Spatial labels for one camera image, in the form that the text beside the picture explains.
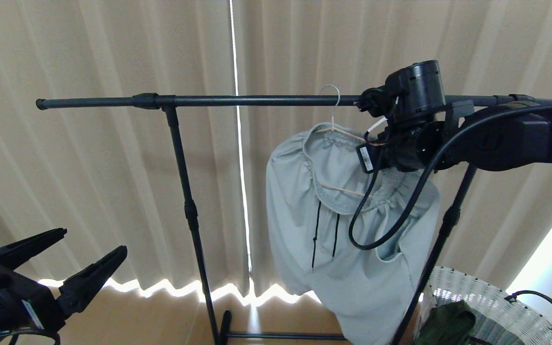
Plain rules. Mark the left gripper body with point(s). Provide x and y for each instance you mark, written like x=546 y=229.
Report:
x=3 y=302

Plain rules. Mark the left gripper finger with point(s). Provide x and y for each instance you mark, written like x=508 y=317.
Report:
x=94 y=275
x=27 y=249

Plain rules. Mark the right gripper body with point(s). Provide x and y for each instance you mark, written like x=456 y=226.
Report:
x=410 y=148

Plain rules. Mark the pink clothes hanger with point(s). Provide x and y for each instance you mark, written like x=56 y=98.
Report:
x=333 y=120

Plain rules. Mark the pale grey shorts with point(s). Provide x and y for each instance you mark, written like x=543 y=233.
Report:
x=352 y=287

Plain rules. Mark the black clothes rack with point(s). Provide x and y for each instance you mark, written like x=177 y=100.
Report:
x=257 y=100

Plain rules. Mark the white laundry basket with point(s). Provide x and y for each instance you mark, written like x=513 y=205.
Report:
x=487 y=297

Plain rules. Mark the beige curtain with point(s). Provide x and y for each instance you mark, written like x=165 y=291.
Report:
x=89 y=191

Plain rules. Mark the green garment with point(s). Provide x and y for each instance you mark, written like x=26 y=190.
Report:
x=446 y=326

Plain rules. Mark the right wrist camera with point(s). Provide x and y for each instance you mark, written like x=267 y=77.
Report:
x=372 y=101

